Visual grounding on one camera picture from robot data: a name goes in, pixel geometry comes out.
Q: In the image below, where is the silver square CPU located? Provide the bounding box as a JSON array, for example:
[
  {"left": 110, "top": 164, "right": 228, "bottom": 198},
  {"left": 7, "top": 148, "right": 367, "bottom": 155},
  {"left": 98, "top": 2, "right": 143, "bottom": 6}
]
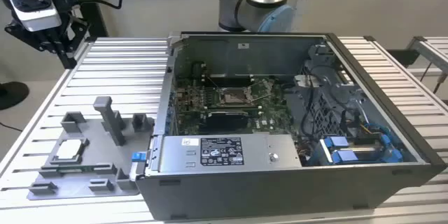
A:
[{"left": 55, "top": 139, "right": 90, "bottom": 161}]

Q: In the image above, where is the CPU socket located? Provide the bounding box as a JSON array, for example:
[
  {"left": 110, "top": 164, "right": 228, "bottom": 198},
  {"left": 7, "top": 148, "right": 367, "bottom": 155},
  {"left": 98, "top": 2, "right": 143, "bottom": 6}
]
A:
[{"left": 218, "top": 87, "right": 254, "bottom": 107}]

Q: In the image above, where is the black round stand base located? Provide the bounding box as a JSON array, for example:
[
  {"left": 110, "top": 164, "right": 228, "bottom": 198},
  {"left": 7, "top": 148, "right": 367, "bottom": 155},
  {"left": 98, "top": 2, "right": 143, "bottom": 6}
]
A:
[{"left": 0, "top": 81, "right": 31, "bottom": 111}]

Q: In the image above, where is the thin metal locking lever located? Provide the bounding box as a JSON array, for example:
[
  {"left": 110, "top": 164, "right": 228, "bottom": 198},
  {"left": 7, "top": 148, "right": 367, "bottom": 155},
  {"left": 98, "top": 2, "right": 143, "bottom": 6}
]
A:
[{"left": 204, "top": 73, "right": 222, "bottom": 90}]

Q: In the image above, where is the green RAM stick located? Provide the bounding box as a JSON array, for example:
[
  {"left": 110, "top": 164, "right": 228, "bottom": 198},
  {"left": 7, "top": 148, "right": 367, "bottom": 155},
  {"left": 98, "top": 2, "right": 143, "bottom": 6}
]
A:
[{"left": 40, "top": 164, "right": 114, "bottom": 173}]

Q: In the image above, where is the silver power supply with label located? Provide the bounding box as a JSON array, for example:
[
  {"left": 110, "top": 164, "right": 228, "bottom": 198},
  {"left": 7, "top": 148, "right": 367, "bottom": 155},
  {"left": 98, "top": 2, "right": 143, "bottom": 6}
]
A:
[{"left": 158, "top": 133, "right": 304, "bottom": 176}]

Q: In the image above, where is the black graphics card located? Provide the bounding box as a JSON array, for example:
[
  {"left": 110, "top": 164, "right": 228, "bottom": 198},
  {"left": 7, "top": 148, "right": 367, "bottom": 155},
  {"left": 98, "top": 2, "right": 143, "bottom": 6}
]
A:
[{"left": 204, "top": 110, "right": 251, "bottom": 134}]

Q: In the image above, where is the gray plastic parts rack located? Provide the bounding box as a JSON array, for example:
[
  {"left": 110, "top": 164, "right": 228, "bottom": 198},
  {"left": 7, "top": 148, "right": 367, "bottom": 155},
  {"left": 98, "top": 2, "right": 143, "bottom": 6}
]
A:
[{"left": 27, "top": 95, "right": 156, "bottom": 200}]

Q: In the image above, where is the metal socket cover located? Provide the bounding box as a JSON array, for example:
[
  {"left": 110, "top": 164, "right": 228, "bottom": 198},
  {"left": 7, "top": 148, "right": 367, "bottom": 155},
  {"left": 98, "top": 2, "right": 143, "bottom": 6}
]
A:
[{"left": 244, "top": 79, "right": 276, "bottom": 103}]

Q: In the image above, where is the green motherboard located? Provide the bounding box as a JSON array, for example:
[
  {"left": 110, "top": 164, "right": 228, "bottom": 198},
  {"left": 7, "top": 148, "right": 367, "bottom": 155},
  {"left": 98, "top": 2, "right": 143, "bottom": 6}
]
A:
[{"left": 171, "top": 76, "right": 299, "bottom": 136}]

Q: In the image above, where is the black perforated drive cage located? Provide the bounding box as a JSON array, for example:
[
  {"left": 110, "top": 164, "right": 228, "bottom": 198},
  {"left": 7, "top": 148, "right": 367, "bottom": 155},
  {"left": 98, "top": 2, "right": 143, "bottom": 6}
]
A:
[{"left": 286, "top": 84, "right": 362, "bottom": 141}]

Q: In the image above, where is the open dark gray PC case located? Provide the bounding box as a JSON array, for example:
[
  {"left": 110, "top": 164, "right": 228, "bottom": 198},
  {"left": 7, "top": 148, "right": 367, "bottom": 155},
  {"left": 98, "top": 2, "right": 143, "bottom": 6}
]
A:
[{"left": 130, "top": 31, "right": 448, "bottom": 221}]

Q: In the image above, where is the hard disk in blue carrier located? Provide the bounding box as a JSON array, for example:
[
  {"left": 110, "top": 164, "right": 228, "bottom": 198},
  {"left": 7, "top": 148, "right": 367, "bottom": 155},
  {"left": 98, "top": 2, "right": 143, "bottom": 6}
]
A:
[
  {"left": 320, "top": 134, "right": 391, "bottom": 148},
  {"left": 331, "top": 146, "right": 403, "bottom": 165}
]

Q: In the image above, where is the black box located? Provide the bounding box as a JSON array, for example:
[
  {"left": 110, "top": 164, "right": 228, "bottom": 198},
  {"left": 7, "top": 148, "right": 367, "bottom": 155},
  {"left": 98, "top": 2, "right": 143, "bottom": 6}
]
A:
[{"left": 386, "top": 48, "right": 420, "bottom": 68}]

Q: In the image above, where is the aluminium slat side table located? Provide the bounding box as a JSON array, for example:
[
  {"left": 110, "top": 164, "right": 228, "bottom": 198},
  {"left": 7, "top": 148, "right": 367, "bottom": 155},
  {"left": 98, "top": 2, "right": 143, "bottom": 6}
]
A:
[{"left": 406, "top": 36, "right": 448, "bottom": 78}]

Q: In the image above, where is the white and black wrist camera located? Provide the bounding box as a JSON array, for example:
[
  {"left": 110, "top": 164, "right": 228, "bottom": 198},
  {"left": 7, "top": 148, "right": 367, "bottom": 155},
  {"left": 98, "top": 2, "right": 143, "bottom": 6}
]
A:
[{"left": 0, "top": 0, "right": 63, "bottom": 33}]

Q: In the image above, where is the black upright stand post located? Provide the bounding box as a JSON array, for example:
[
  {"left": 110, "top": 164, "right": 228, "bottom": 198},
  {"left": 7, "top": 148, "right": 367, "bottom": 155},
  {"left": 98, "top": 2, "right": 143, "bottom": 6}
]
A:
[{"left": 51, "top": 0, "right": 110, "bottom": 70}]

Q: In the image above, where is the silver metal bracket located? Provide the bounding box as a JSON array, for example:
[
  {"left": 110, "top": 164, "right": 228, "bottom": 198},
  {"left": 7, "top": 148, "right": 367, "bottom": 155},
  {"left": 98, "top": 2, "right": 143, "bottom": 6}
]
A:
[{"left": 294, "top": 74, "right": 322, "bottom": 88}]

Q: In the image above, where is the black wire bundle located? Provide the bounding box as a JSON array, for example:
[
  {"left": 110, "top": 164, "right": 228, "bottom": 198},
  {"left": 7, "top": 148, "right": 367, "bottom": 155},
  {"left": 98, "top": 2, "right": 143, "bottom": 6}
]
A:
[{"left": 300, "top": 65, "right": 362, "bottom": 141}]

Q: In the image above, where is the blue wire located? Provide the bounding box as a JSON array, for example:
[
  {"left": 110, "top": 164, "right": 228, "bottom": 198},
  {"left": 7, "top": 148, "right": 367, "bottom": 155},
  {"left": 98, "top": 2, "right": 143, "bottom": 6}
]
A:
[{"left": 363, "top": 121, "right": 390, "bottom": 137}]

